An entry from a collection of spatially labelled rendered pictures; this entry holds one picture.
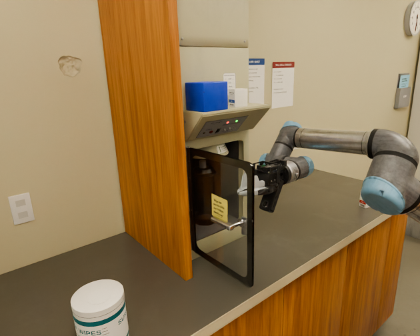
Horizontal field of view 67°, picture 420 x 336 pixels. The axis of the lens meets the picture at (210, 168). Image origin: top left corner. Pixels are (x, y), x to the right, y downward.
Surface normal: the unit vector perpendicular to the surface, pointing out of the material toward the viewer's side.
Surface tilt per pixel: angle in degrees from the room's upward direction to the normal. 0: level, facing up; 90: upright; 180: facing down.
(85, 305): 0
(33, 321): 0
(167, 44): 90
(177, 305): 0
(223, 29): 90
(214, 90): 90
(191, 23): 90
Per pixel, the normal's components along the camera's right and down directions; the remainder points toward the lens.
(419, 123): -0.78, 0.20
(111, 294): -0.04, -0.96
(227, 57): 0.62, 0.20
